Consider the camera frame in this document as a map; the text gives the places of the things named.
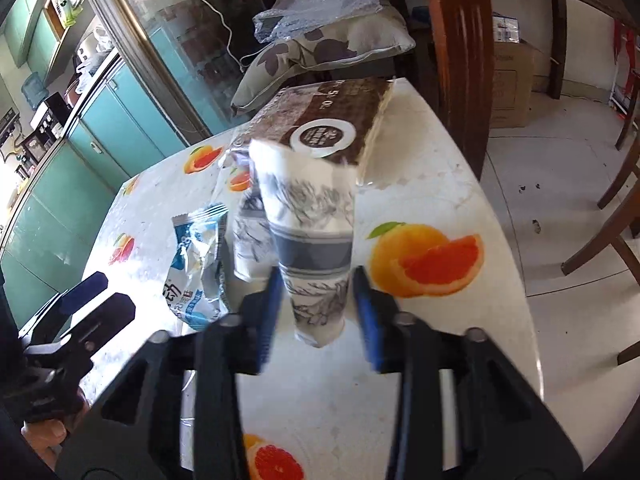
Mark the bubble wrap bag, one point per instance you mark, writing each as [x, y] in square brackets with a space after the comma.
[320, 5]

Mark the brown cardboard box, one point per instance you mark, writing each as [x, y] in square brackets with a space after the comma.
[510, 85]

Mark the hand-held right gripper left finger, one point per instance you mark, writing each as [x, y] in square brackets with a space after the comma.
[269, 320]

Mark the teal wall kitchen cabinets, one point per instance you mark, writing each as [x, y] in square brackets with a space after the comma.
[25, 10]

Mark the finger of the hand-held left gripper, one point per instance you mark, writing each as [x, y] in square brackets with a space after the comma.
[82, 292]
[95, 322]

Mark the brown tissue pack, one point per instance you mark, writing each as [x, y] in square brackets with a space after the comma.
[325, 125]

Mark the blue white snack wrapper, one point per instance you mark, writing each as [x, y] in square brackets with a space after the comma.
[200, 270]

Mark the person's left hand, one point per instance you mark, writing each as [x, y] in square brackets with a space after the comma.
[45, 440]

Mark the teal base kitchen cabinets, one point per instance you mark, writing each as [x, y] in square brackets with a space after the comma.
[130, 125]

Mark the glass sliding door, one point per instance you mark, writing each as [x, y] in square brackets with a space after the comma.
[165, 35]

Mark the pile of clear plastic bags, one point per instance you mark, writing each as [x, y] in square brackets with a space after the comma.
[95, 57]

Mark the red brown wooden table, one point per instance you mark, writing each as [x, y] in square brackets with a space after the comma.
[457, 60]

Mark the floral print pillow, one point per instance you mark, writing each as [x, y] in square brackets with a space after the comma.
[325, 50]

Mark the floral print paper cup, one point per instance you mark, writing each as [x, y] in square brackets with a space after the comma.
[250, 240]
[310, 230]

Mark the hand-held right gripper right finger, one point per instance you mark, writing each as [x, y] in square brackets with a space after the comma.
[367, 320]

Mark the brown wooden dining chair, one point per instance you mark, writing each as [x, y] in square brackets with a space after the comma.
[622, 170]
[605, 245]

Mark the blue water jug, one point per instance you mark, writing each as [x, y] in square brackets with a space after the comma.
[34, 91]

